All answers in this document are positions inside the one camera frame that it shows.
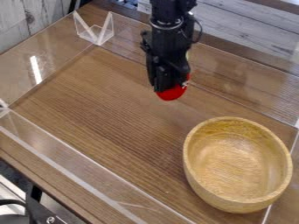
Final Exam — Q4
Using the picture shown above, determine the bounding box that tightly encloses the black table leg frame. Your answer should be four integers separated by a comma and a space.
25, 184, 68, 224

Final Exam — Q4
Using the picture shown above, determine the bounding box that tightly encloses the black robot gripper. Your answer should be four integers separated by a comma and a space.
140, 20, 193, 93

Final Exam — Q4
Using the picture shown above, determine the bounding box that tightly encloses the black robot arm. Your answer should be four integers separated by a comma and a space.
140, 0, 201, 94

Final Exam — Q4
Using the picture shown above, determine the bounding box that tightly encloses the red plush strawberry toy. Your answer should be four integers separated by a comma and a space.
153, 51, 192, 102

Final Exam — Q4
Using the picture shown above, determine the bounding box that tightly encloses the oval wooden bowl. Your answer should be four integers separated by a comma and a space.
181, 116, 293, 214

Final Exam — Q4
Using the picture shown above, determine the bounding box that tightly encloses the black cable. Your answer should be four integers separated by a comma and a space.
0, 199, 33, 218

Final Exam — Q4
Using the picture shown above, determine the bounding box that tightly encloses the clear acrylic front wall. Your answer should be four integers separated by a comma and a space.
0, 100, 191, 224

